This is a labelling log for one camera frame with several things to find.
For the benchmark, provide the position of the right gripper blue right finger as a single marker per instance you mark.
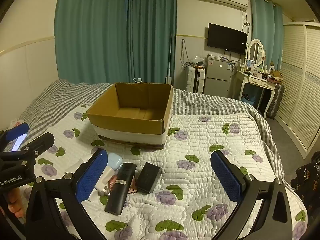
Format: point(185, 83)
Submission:
point(273, 220)

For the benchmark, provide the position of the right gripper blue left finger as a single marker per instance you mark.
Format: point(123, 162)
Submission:
point(44, 220)

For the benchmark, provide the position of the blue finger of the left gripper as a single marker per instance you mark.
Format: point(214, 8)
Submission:
point(17, 131)
point(36, 147)

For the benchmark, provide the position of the white power adapter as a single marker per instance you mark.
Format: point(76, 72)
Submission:
point(101, 187)

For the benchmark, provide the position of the red rose tin box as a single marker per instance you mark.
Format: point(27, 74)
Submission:
point(115, 181)

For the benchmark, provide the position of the white cylindrical charger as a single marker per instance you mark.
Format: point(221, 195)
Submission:
point(75, 166)

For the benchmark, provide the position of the person's left hand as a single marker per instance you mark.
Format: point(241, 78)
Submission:
point(14, 203)

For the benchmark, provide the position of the smartphone with lit screen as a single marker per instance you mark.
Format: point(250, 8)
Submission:
point(16, 143)

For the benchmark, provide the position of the grey checkered bedsheet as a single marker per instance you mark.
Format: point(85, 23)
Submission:
point(61, 97)

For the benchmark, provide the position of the light blue earbuds case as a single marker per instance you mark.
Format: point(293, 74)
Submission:
point(114, 161)

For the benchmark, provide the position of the white floral quilt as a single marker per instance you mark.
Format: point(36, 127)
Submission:
point(188, 201)

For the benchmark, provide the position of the black remote control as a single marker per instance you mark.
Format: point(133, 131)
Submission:
point(116, 200)

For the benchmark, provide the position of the white louvered wardrobe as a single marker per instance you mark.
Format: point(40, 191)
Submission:
point(298, 111)

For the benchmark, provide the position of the open cardboard box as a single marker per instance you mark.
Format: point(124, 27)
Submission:
point(133, 113)

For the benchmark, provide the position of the small black box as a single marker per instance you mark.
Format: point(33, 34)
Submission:
point(148, 178)

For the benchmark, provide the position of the dark suitcase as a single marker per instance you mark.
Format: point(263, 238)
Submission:
point(274, 106)

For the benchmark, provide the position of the water jug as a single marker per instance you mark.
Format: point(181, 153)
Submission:
point(137, 80)

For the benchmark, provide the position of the green curtain left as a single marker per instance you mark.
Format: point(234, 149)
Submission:
point(112, 41)

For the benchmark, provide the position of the green curtain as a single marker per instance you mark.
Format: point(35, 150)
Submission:
point(112, 41)
point(267, 26)

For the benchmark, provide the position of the white dressing table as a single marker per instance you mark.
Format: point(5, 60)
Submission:
point(240, 80)

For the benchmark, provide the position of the silver mini fridge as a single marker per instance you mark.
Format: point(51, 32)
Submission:
point(218, 78)

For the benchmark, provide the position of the white suitcase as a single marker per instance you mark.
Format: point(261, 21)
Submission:
point(195, 78)

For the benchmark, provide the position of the white oval mirror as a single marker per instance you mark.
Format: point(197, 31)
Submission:
point(255, 54)

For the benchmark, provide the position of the green curtain right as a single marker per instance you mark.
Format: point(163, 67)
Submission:
point(267, 26)

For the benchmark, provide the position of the black wall television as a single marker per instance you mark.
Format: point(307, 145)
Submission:
point(227, 39)

